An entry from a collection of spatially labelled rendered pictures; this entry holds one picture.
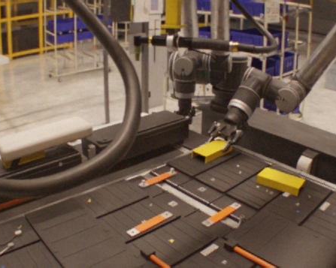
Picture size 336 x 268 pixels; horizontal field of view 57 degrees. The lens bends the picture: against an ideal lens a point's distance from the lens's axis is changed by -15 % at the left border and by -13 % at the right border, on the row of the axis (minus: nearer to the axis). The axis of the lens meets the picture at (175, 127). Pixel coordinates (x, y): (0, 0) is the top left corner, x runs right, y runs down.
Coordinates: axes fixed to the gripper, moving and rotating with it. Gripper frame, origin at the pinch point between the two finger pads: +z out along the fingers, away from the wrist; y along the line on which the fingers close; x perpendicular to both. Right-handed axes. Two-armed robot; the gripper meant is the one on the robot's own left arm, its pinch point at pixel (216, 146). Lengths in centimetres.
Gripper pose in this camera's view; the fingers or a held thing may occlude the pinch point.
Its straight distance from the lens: 137.1
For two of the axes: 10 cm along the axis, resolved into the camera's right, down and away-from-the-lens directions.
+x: 4.4, 5.5, 7.1
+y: 7.1, 2.7, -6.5
